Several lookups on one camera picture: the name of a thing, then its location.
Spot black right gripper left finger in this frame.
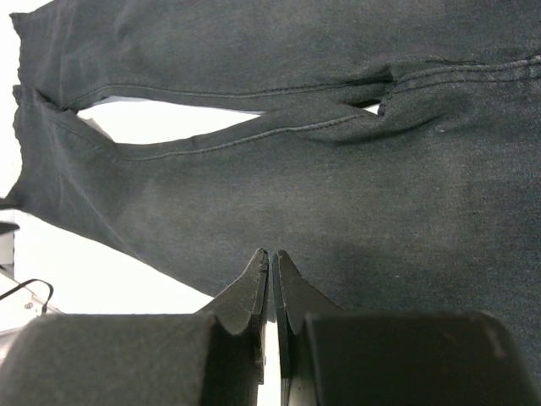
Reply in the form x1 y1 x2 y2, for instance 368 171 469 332
1 250 269 405

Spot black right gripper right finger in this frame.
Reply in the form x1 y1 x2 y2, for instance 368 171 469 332
272 250 540 405

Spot dark denim trousers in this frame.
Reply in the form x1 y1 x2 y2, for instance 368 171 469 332
8 1 540 376

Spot black right base cable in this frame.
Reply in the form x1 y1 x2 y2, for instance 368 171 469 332
0 278 54 314

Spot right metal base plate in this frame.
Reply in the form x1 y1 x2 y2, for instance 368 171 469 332
1 266 58 333

